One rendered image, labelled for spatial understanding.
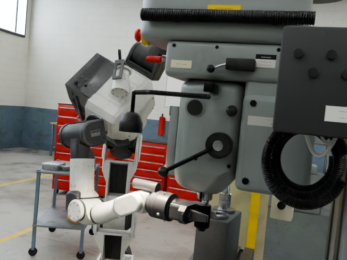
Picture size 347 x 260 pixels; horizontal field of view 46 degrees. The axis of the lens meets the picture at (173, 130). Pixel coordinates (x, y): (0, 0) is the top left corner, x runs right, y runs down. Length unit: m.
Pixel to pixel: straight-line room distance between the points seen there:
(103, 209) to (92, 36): 10.49
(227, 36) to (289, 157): 0.35
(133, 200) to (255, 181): 0.43
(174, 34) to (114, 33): 10.40
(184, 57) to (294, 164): 0.40
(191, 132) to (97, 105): 0.56
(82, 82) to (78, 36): 10.38
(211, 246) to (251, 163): 0.56
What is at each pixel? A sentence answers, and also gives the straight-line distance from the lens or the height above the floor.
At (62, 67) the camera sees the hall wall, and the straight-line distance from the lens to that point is 12.17.
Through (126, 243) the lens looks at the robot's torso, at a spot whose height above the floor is 0.89.
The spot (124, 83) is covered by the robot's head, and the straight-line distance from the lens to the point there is 1.52.
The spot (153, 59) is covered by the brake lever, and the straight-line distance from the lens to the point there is 1.40.
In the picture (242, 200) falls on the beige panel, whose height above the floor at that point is 0.94.
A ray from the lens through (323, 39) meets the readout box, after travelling 0.85.
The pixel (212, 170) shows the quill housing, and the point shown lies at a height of 1.38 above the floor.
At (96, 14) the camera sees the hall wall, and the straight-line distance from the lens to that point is 11.89.
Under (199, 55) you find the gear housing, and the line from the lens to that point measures 1.13.
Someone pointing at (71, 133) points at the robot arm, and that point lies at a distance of 1.57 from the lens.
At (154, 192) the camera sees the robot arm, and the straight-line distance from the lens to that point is 1.33.
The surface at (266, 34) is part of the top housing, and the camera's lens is 1.10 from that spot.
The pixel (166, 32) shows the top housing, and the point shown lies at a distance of 1.16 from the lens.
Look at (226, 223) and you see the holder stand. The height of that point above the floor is 1.14.
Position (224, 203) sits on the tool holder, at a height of 1.19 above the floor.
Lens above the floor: 1.54
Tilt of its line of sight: 3 degrees down
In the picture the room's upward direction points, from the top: 5 degrees clockwise
